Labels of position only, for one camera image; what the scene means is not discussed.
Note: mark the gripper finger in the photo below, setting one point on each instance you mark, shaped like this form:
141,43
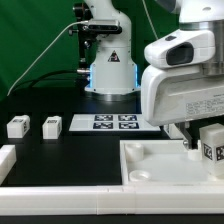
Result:
183,128

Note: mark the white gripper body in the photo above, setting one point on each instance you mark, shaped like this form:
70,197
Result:
174,88

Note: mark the white square tabletop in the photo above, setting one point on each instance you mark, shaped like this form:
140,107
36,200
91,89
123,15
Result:
163,162

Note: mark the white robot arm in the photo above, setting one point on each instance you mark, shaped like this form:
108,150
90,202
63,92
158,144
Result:
113,72

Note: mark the white marker plate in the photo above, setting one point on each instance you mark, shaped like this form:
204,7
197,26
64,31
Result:
110,122

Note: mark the white left block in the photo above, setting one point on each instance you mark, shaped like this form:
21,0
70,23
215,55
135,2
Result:
7,160

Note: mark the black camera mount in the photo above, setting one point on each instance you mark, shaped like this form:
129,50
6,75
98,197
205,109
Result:
85,38

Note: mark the white front rail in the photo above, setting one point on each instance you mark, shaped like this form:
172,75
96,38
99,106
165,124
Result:
112,200

